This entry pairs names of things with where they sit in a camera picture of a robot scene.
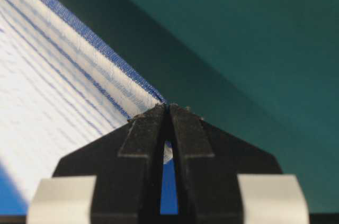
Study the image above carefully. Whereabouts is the blue table cloth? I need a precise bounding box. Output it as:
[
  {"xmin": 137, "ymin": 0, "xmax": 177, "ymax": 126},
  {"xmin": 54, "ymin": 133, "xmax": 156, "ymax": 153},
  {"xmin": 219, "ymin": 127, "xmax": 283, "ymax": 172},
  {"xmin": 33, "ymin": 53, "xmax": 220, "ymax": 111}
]
[{"xmin": 0, "ymin": 0, "xmax": 179, "ymax": 217}]

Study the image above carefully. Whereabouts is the green backdrop sheet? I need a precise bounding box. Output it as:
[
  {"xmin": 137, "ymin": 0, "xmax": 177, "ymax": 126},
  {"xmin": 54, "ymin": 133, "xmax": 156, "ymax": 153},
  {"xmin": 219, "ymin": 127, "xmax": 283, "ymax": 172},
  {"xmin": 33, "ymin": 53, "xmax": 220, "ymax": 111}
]
[{"xmin": 59, "ymin": 0, "xmax": 338, "ymax": 213}]

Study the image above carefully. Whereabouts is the white blue striped towel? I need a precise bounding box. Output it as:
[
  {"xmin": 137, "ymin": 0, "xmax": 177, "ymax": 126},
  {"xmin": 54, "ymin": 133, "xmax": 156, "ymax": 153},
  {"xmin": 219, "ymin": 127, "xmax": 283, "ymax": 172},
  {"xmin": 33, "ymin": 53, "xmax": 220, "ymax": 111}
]
[{"xmin": 0, "ymin": 0, "xmax": 173, "ymax": 209}]

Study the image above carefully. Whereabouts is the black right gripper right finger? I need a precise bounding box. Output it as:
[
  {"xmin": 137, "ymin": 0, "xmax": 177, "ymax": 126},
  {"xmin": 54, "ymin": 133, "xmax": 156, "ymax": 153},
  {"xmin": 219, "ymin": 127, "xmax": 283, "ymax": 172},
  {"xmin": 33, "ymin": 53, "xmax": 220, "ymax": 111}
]
[{"xmin": 168, "ymin": 103, "xmax": 309, "ymax": 224}]

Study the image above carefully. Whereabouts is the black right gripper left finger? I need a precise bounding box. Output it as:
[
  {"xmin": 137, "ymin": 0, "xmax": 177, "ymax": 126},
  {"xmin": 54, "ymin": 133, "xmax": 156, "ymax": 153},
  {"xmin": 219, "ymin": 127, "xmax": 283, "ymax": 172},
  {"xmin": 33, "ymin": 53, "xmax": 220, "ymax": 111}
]
[{"xmin": 27, "ymin": 103, "xmax": 166, "ymax": 224}]

